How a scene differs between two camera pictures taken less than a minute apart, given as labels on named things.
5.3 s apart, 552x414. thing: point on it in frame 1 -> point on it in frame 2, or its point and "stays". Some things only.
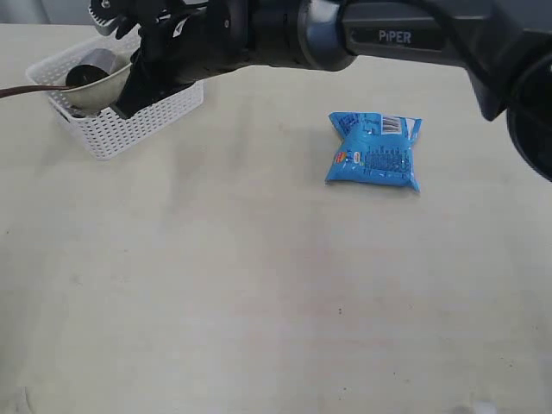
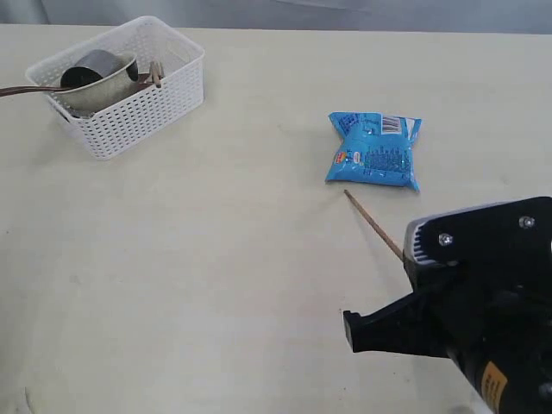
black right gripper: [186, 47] -> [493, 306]
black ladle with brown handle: [79, 76] stays
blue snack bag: [376, 147] stays
